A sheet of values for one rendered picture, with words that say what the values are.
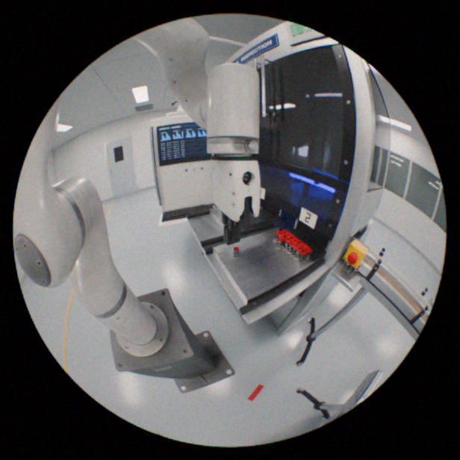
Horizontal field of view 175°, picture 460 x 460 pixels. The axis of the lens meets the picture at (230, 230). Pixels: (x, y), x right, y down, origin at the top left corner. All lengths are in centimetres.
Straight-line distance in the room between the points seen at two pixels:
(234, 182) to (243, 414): 136
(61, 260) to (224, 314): 132
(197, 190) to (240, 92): 103
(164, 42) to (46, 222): 26
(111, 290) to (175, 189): 99
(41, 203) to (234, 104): 26
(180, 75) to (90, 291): 39
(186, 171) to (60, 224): 103
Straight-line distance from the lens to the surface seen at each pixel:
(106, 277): 29
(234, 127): 21
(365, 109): 56
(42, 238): 19
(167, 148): 113
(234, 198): 22
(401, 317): 82
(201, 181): 117
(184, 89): 32
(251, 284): 49
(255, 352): 130
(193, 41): 26
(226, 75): 24
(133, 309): 35
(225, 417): 134
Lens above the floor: 127
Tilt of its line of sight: 33 degrees down
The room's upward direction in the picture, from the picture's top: straight up
